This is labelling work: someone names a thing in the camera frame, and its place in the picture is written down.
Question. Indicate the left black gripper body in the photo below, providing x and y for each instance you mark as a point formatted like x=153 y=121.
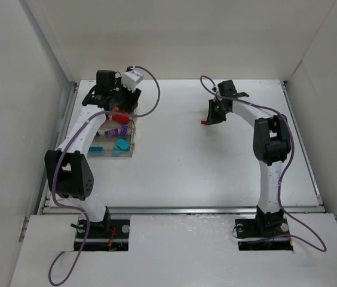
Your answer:
x=129 y=101

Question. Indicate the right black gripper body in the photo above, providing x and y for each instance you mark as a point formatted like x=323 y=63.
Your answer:
x=214 y=115

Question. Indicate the teal round lego brick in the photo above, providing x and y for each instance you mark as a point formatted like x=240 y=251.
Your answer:
x=123 y=144

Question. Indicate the teal square lego brick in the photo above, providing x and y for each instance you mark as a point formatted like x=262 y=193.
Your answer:
x=96 y=150

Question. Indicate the red rounded lego brick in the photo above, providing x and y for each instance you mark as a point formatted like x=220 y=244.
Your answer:
x=124 y=120

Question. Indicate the purple lego vase piece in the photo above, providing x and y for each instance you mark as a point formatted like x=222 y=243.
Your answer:
x=124 y=131

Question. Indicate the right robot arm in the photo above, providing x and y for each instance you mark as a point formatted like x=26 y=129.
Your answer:
x=271 y=146

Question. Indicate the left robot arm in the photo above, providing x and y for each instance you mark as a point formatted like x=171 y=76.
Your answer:
x=69 y=175

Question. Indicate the clear acrylic bin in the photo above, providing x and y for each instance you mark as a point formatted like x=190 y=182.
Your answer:
x=108 y=143
x=111 y=128
x=110 y=114
x=132 y=105

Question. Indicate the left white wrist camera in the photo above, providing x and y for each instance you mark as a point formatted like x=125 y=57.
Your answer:
x=130 y=79

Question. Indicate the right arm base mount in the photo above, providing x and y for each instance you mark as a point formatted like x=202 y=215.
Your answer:
x=251 y=238

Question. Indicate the aluminium frame rail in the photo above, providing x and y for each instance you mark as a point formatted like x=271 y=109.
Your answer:
x=206 y=210

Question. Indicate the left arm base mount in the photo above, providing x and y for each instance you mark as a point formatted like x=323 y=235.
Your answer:
x=110 y=235

